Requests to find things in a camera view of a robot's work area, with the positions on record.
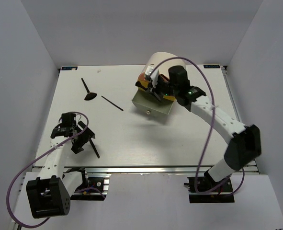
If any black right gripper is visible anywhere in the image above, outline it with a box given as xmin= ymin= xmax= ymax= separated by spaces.
xmin=146 ymin=76 xmax=179 ymax=100

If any grey-green bottom drawer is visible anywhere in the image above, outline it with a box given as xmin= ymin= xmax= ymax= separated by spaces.
xmin=132 ymin=90 xmax=174 ymax=117

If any yellow drawer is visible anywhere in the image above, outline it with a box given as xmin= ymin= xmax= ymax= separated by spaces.
xmin=135 ymin=80 xmax=175 ymax=102

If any peach top drawer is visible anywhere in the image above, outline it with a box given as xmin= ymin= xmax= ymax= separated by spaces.
xmin=137 ymin=73 xmax=147 ymax=82

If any cream round drawer organizer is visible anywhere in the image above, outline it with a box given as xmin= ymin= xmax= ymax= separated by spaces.
xmin=138 ymin=52 xmax=186 ymax=91

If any thin black eyeliner brush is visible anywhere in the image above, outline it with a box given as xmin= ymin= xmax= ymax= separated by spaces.
xmin=101 ymin=95 xmax=124 ymax=111

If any black fan powder brush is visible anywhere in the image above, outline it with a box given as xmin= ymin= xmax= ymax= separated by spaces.
xmin=81 ymin=78 xmax=97 ymax=101

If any black small makeup brush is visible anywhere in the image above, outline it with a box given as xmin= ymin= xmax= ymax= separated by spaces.
xmin=135 ymin=81 xmax=146 ymax=89

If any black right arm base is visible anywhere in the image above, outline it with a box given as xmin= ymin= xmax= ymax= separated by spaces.
xmin=184 ymin=176 xmax=235 ymax=204

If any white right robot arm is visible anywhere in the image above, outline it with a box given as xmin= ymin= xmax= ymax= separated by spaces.
xmin=145 ymin=66 xmax=261 ymax=191

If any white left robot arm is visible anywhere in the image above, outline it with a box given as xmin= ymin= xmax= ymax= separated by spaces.
xmin=26 ymin=112 xmax=95 ymax=219

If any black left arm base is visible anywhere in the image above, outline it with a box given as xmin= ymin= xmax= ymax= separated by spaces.
xmin=62 ymin=167 xmax=106 ymax=201

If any blue logo sticker right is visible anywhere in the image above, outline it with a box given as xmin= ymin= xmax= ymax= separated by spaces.
xmin=203 ymin=64 xmax=220 ymax=69

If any blue logo sticker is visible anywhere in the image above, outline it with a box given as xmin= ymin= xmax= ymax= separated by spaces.
xmin=61 ymin=66 xmax=78 ymax=71
xmin=203 ymin=64 xmax=220 ymax=69

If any blue logo sticker left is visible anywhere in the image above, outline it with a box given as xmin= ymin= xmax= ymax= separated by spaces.
xmin=61 ymin=66 xmax=78 ymax=71

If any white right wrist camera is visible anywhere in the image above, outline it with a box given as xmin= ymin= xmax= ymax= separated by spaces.
xmin=145 ymin=66 xmax=159 ymax=88

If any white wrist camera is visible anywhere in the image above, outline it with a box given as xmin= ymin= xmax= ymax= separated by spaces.
xmin=60 ymin=112 xmax=77 ymax=127
xmin=145 ymin=66 xmax=159 ymax=88

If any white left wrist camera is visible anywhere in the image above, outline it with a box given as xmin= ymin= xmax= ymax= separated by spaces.
xmin=60 ymin=112 xmax=77 ymax=127

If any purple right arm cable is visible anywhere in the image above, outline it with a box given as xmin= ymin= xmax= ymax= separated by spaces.
xmin=147 ymin=57 xmax=245 ymax=195

